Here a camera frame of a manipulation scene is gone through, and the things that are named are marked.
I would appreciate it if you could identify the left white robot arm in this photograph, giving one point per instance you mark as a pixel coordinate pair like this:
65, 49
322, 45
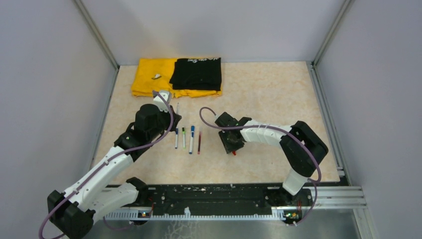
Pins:
79, 207

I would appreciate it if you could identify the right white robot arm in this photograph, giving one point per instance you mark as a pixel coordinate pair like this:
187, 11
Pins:
302, 147

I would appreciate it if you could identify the red gel pen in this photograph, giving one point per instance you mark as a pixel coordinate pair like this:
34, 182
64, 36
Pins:
199, 142

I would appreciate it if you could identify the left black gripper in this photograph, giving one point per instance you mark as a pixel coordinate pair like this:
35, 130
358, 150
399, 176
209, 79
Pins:
177, 117

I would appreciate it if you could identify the black folded shirt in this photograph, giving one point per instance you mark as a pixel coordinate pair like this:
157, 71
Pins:
197, 74

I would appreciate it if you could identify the white blue-ended marker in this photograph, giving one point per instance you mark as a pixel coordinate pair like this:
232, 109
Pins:
176, 138

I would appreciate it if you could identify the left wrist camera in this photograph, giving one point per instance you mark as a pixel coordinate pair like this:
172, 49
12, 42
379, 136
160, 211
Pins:
162, 100

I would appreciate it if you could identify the yellow folded shirt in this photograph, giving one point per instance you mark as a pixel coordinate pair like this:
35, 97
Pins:
155, 74

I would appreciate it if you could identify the large white blue marker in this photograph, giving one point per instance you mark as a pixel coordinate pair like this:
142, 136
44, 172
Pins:
192, 139

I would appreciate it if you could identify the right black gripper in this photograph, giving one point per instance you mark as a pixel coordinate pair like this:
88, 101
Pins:
230, 148

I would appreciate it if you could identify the white green-tipped pen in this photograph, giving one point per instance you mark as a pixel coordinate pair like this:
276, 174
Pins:
184, 137

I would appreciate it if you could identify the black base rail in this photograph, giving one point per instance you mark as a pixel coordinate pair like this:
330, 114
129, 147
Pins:
216, 202

